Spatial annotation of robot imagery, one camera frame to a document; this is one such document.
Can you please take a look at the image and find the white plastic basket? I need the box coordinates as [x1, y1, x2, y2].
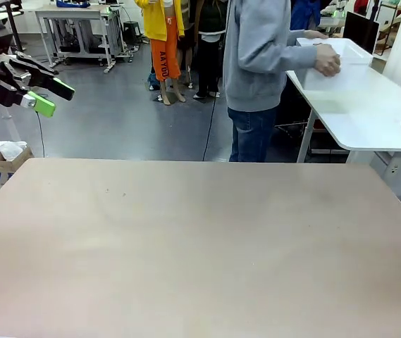
[295, 37, 374, 93]

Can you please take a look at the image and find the person's right forearm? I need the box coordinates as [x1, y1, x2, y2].
[259, 44, 319, 72]

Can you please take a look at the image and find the person's right hand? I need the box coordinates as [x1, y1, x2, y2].
[314, 43, 342, 77]

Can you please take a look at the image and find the black tripod pole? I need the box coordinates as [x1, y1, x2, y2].
[6, 0, 25, 52]

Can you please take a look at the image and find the crumpled white paper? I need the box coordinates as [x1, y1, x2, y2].
[0, 140, 28, 161]

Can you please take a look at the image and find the white side table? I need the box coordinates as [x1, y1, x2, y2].
[285, 65, 401, 163]

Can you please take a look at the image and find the white desk with clutter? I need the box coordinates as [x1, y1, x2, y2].
[0, 5, 23, 18]

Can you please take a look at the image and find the white workshop desk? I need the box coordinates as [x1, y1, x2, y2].
[34, 5, 116, 74]

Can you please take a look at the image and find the black computer monitor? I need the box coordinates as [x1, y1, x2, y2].
[343, 11, 381, 58]

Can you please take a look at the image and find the black office chair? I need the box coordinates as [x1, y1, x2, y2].
[274, 73, 314, 142]

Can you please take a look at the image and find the person in yellow hoodie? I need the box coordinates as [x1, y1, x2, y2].
[132, 0, 187, 106]

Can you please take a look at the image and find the blue hanging jacket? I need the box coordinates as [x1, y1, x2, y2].
[290, 0, 314, 31]

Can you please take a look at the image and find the person in black clothes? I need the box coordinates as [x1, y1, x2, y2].
[185, 0, 230, 99]

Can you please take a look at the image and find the person in grey hoodie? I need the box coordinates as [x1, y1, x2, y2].
[223, 0, 319, 163]

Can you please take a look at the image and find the black floor cable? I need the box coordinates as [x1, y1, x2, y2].
[34, 111, 47, 158]

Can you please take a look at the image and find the thin black hanging cable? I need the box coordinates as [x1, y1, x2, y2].
[202, 97, 217, 161]

